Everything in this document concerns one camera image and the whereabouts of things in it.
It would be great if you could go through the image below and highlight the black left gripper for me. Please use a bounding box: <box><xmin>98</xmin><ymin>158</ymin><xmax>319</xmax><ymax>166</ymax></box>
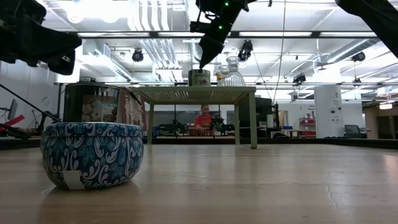
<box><xmin>0</xmin><ymin>0</ymin><xmax>83</xmax><ymax>75</ymax></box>

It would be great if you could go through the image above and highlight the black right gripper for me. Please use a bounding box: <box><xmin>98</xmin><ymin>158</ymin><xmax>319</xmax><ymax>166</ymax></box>
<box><xmin>189</xmin><ymin>0</ymin><xmax>259</xmax><ymax>70</ymax></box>

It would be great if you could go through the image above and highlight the clear glass candlestick holder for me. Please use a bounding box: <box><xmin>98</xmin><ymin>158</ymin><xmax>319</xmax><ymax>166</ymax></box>
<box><xmin>224</xmin><ymin>55</ymin><xmax>246</xmax><ymax>87</ymax></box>
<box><xmin>216</xmin><ymin>65</ymin><xmax>230</xmax><ymax>87</ymax></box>

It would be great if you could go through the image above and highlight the silver lidded candle jar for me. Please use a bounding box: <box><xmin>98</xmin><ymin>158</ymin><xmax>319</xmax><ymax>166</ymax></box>
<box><xmin>187</xmin><ymin>68</ymin><xmax>211</xmax><ymax>87</ymax></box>
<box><xmin>63</xmin><ymin>82</ymin><xmax>147</xmax><ymax>131</ymax></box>

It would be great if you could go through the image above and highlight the blue floral candle tin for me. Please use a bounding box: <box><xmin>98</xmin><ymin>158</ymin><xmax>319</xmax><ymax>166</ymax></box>
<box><xmin>39</xmin><ymin>121</ymin><xmax>145</xmax><ymax>191</ymax></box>

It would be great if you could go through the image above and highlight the black ceiling spotlight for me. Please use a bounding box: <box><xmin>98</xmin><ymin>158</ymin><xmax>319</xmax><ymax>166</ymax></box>
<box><xmin>238</xmin><ymin>39</ymin><xmax>254</xmax><ymax>62</ymax></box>
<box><xmin>292</xmin><ymin>73</ymin><xmax>307</xmax><ymax>85</ymax></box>
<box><xmin>131</xmin><ymin>49</ymin><xmax>145</xmax><ymax>63</ymax></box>
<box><xmin>351</xmin><ymin>51</ymin><xmax>367</xmax><ymax>63</ymax></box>

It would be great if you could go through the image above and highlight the long ceiling light panel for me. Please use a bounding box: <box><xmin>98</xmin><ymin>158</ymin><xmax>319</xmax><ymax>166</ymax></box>
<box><xmin>157</xmin><ymin>32</ymin><xmax>200</xmax><ymax>38</ymax></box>
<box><xmin>238</xmin><ymin>31</ymin><xmax>313</xmax><ymax>38</ymax></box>
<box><xmin>320</xmin><ymin>31</ymin><xmax>377</xmax><ymax>38</ymax></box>
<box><xmin>77</xmin><ymin>32</ymin><xmax>150</xmax><ymax>38</ymax></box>

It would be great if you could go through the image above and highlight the green perforated metal shelf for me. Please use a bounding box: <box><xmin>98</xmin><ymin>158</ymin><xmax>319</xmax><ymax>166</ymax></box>
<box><xmin>128</xmin><ymin>85</ymin><xmax>258</xmax><ymax>149</ymax></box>

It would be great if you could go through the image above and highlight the white ceiling pipe bundle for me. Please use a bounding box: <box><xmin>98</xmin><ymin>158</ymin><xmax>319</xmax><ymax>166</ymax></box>
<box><xmin>127</xmin><ymin>0</ymin><xmax>185</xmax><ymax>82</ymax></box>

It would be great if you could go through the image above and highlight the black diagonal pole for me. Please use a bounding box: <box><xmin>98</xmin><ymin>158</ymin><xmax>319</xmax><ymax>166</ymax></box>
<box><xmin>0</xmin><ymin>83</ymin><xmax>63</xmax><ymax>124</ymax></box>

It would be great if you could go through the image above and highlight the person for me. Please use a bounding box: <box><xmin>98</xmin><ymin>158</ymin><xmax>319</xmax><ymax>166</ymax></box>
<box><xmin>193</xmin><ymin>104</ymin><xmax>216</xmax><ymax>137</ymax></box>

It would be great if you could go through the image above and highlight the small tilted monitor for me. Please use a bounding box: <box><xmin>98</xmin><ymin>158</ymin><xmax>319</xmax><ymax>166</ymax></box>
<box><xmin>6</xmin><ymin>98</ymin><xmax>19</xmax><ymax>121</ymax></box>

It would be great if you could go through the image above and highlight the large black monitor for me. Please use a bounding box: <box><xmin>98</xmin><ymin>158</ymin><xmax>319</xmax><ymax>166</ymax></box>
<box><xmin>239</xmin><ymin>96</ymin><xmax>280</xmax><ymax>138</ymax></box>

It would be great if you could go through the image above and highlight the red bar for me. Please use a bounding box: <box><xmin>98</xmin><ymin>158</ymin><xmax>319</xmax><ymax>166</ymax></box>
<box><xmin>0</xmin><ymin>114</ymin><xmax>25</xmax><ymax>132</ymax></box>

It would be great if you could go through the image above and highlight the black ceiling beam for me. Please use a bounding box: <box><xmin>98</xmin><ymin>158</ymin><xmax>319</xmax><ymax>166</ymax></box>
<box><xmin>67</xmin><ymin>29</ymin><xmax>379</xmax><ymax>39</ymax></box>

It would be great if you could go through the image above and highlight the red storage shelf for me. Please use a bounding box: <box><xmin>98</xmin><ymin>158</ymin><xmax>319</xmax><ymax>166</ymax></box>
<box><xmin>298</xmin><ymin>117</ymin><xmax>317</xmax><ymax>137</ymax></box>

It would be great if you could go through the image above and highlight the white pillar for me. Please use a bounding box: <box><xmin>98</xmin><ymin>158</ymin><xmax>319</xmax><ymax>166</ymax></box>
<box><xmin>313</xmin><ymin>85</ymin><xmax>345</xmax><ymax>139</ymax></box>

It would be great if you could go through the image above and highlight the black office chair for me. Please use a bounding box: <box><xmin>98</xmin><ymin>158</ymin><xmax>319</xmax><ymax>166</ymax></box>
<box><xmin>344</xmin><ymin>124</ymin><xmax>371</xmax><ymax>139</ymax></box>

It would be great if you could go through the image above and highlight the white rectangular air duct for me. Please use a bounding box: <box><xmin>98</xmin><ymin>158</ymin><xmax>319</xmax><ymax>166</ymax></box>
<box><xmin>81</xmin><ymin>39</ymin><xmax>134</xmax><ymax>82</ymax></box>

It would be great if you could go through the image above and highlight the thin hanging cable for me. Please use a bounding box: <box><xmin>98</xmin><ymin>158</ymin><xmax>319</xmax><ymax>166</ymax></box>
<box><xmin>272</xmin><ymin>0</ymin><xmax>287</xmax><ymax>102</ymax></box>

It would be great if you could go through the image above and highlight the black aluminium table frame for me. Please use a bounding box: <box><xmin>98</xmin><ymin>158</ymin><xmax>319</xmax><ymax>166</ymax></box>
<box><xmin>0</xmin><ymin>136</ymin><xmax>398</xmax><ymax>151</ymax></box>

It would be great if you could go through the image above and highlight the silver ventilation duct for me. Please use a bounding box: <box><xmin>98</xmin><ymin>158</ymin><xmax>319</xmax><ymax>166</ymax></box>
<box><xmin>325</xmin><ymin>37</ymin><xmax>382</xmax><ymax>65</ymax></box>

